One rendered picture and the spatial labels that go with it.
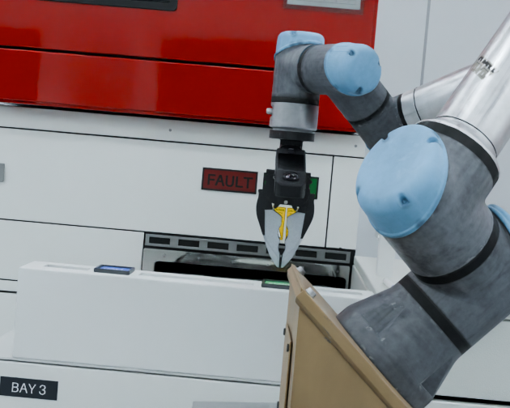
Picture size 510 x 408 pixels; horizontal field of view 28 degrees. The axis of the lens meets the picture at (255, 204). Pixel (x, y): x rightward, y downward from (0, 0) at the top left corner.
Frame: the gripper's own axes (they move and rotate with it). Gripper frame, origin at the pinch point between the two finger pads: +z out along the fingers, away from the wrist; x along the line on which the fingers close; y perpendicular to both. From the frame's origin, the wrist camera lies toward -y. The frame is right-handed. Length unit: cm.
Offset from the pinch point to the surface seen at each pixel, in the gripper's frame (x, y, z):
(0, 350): 42.8, 0.1, 18.4
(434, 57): -47, 207, -55
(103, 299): 26.4, -4.3, 8.2
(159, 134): 28, 58, -18
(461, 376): -28.8, -4.1, 14.8
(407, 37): -37, 207, -61
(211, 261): 15, 57, 8
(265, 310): 1.5, -4.3, 7.5
